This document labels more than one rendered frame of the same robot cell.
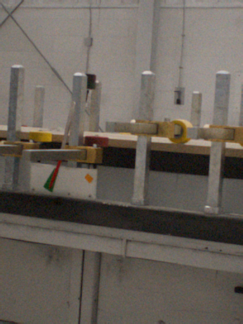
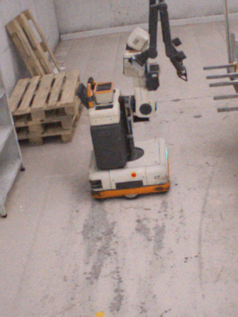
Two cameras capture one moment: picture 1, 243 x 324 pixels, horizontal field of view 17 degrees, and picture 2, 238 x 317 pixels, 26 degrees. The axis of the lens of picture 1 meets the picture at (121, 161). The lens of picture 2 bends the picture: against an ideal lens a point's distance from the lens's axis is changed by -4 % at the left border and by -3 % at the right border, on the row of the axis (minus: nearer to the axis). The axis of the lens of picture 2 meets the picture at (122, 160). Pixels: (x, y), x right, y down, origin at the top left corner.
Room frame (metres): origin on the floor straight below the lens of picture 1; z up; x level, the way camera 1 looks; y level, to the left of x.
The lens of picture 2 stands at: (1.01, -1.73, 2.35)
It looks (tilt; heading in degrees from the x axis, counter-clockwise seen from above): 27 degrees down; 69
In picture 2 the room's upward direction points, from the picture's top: 9 degrees counter-clockwise
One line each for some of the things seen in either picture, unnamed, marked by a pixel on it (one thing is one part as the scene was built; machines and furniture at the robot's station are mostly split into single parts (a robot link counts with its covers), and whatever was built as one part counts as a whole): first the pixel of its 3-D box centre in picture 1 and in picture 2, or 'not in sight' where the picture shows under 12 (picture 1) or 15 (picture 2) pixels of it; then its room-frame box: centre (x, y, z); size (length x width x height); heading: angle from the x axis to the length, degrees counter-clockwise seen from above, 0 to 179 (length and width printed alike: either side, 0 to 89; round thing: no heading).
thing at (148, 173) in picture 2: not in sight; (129, 166); (2.56, 2.17, 0.16); 0.67 x 0.64 x 0.25; 153
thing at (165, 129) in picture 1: (151, 128); not in sight; (2.60, -0.09, 0.95); 0.14 x 0.06 x 0.05; 63
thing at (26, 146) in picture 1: (18, 149); not in sight; (2.83, 0.36, 0.84); 0.14 x 0.06 x 0.05; 63
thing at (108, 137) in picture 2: not in sight; (112, 123); (2.48, 2.21, 0.59); 0.55 x 0.34 x 0.83; 63
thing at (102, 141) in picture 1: (95, 151); not in sight; (2.77, 0.09, 0.85); 0.08 x 0.08 x 0.11
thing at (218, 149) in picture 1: (218, 150); not in sight; (2.50, -0.29, 0.89); 0.04 x 0.04 x 0.48; 63
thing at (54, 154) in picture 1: (64, 155); not in sight; (2.60, 0.18, 0.84); 0.43 x 0.03 x 0.04; 153
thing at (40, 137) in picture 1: (39, 146); not in sight; (2.92, 0.29, 0.85); 0.08 x 0.08 x 0.11
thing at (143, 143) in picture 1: (143, 147); not in sight; (2.62, -0.07, 0.89); 0.04 x 0.04 x 0.48; 63
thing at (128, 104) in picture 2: not in sight; (141, 107); (2.74, 2.15, 0.68); 0.28 x 0.27 x 0.25; 63
